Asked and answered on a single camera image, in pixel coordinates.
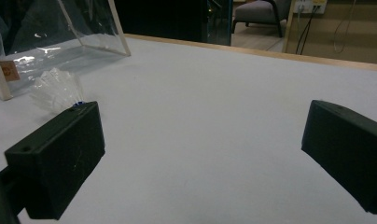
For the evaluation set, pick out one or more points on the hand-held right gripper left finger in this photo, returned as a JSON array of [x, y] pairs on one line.
[[57, 158]]

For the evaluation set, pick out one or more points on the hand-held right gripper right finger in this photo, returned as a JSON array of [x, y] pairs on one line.
[[348, 146]]

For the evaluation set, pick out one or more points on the white feather shuttlecock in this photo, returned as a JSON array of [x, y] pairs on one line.
[[57, 90]]

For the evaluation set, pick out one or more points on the clear plastic bag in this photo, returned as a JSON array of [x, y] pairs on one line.
[[49, 40]]

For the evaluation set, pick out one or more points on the grey armchair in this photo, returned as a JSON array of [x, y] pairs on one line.
[[258, 12]]

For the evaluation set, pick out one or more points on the dark cabinet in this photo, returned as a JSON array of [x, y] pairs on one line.
[[174, 18]]

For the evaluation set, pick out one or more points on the white wall socket strip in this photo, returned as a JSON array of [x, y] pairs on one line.
[[309, 6]]

